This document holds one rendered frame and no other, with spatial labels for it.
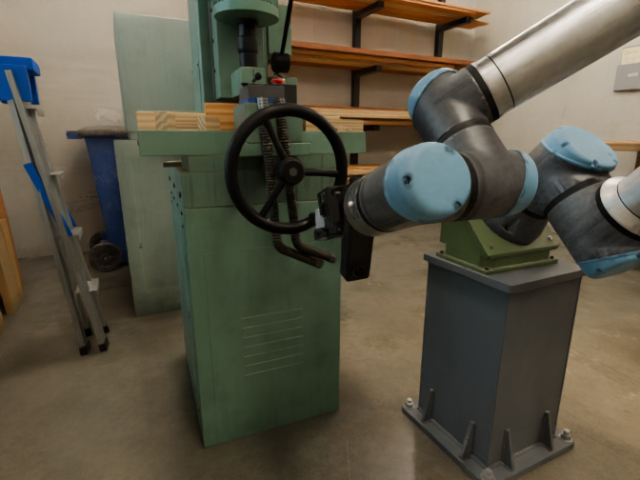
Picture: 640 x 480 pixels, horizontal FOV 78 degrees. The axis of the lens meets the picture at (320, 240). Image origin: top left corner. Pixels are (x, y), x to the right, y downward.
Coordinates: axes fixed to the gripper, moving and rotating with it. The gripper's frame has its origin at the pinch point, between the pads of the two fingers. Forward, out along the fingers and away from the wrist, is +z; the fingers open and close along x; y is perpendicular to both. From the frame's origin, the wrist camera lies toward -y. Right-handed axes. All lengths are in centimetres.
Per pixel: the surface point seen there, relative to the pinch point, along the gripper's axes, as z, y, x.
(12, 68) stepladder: 85, 78, 72
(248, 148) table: 16.2, 24.3, 9.0
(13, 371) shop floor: 119, -28, 88
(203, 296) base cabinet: 38.4, -8.6, 21.0
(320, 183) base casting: 29.1, 18.2, -13.1
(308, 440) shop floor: 47, -56, -5
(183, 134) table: 23.8, 30.4, 22.5
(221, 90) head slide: 43, 51, 9
